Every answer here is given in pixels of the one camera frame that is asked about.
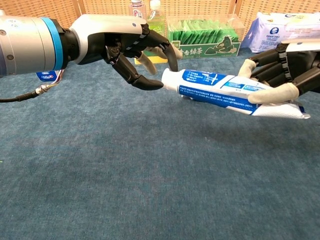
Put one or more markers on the green drink bottle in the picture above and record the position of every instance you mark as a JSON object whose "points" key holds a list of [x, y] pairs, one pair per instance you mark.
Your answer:
{"points": [[156, 22]]}

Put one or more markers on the clear box green tea bags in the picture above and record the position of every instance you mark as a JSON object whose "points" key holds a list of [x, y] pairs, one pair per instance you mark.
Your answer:
{"points": [[212, 37]]}

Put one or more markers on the white blue tissue pack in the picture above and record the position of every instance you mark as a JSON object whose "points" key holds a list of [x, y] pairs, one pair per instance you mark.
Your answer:
{"points": [[275, 30]]}

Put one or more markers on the blue white toothpaste tube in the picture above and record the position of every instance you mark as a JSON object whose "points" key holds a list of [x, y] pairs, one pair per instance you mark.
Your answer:
{"points": [[207, 85]]}

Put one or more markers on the teal felt table cover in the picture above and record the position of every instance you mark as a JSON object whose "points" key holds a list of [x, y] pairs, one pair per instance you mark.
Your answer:
{"points": [[100, 162]]}

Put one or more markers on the clear bottle purple label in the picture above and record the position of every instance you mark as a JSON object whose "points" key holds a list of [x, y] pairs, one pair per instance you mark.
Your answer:
{"points": [[137, 10]]}

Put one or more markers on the blue toothpaste carton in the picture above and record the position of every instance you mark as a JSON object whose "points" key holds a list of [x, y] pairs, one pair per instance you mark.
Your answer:
{"points": [[46, 76]]}

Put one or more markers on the wicker folding screen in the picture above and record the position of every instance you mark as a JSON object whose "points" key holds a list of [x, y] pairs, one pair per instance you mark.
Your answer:
{"points": [[50, 10]]}

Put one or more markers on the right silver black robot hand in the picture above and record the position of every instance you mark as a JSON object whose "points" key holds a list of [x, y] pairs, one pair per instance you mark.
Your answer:
{"points": [[300, 65]]}

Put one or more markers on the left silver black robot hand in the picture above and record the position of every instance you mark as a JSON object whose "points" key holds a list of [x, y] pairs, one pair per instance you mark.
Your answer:
{"points": [[105, 27]]}

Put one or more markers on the green yellow sponge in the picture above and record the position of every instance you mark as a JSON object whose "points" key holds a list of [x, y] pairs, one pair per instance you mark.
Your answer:
{"points": [[161, 60]]}

